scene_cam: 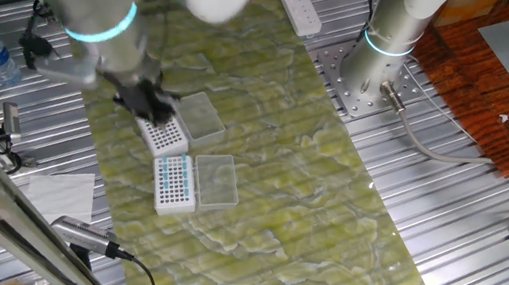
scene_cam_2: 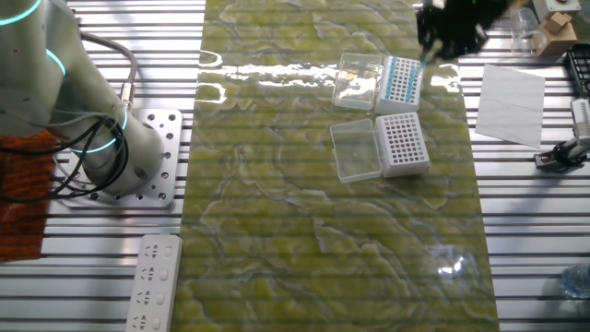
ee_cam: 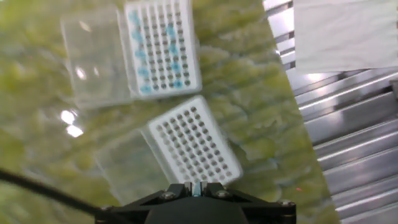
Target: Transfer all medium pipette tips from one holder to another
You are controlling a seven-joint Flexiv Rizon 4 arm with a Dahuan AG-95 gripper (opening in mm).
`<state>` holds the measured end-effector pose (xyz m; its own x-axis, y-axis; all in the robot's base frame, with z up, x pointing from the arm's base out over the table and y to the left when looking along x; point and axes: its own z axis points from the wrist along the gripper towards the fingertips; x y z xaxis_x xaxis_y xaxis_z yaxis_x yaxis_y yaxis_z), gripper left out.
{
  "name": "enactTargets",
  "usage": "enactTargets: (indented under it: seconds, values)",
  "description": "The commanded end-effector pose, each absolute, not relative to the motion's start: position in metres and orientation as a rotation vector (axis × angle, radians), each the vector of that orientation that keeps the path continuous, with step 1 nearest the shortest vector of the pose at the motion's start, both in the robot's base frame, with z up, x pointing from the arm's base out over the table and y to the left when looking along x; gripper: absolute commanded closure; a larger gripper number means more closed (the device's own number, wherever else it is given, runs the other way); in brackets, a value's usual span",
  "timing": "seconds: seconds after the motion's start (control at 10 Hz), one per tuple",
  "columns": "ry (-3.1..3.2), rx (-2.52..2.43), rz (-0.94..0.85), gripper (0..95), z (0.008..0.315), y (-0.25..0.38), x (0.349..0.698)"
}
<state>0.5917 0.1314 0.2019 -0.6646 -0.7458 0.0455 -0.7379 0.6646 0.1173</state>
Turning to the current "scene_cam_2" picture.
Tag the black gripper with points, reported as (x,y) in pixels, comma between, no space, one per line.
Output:
(465,20)

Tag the white pipette tip rack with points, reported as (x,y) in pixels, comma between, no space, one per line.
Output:
(398,107)
(401,168)

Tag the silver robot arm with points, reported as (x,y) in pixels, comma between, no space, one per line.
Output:
(37,69)

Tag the clear plastic container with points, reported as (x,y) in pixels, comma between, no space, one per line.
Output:
(525,37)

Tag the white paper sheet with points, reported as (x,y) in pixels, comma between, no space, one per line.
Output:
(509,106)

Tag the white box with knob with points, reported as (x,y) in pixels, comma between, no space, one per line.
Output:
(553,5)

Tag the small tan box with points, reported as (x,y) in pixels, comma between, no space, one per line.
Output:
(560,41)

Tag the black keyboard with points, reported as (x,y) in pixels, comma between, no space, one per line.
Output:
(581,69)

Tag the black clamp tool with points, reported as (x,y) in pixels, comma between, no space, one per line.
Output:
(555,159)

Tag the green marble pattern mat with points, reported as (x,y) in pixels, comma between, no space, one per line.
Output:
(276,207)

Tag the clear water bottle blue cap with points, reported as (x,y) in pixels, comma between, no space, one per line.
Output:
(578,281)

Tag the white power strip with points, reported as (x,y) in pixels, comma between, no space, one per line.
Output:
(152,283)

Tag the reddish brown wooden table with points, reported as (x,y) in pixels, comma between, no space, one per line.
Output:
(23,221)

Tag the small silver side camera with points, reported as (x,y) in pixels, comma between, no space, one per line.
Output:
(581,122)

